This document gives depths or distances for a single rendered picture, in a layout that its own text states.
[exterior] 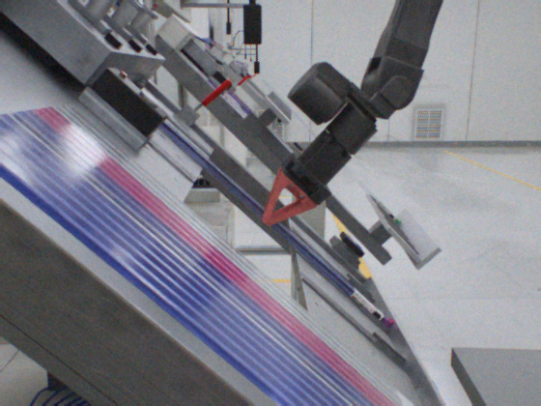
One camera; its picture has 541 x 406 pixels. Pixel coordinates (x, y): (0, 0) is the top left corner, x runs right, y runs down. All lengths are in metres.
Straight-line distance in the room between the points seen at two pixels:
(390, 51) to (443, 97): 8.07
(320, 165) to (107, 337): 0.49
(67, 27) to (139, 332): 0.39
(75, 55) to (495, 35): 8.61
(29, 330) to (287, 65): 8.11
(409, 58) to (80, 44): 0.41
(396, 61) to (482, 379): 0.56
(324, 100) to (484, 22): 8.32
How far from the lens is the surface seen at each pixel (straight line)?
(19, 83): 0.53
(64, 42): 0.63
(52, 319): 0.32
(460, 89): 8.90
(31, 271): 0.32
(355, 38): 8.51
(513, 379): 1.06
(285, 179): 0.75
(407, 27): 0.78
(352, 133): 0.75
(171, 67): 1.75
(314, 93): 0.74
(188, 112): 0.94
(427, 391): 0.72
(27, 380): 1.01
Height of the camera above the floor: 1.10
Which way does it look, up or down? 13 degrees down
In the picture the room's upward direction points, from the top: straight up
